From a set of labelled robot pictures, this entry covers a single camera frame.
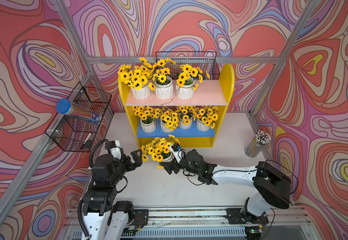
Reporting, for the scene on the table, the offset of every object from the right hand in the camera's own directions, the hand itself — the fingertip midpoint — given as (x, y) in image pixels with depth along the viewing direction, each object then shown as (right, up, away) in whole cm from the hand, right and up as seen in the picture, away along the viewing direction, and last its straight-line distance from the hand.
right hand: (166, 160), depth 78 cm
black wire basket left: (-47, +15, -5) cm, 49 cm away
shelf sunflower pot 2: (+2, +21, 0) cm, 21 cm away
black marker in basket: (-39, +13, -4) cm, 41 cm away
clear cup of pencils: (+53, +7, +9) cm, 54 cm away
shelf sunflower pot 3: (+11, +25, +3) cm, 28 cm away
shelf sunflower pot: (-10, +24, +1) cm, 26 cm away
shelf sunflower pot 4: (+22, +23, +2) cm, 32 cm away
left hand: (-13, +6, -11) cm, 18 cm away
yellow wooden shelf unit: (+16, +21, +15) cm, 30 cm away
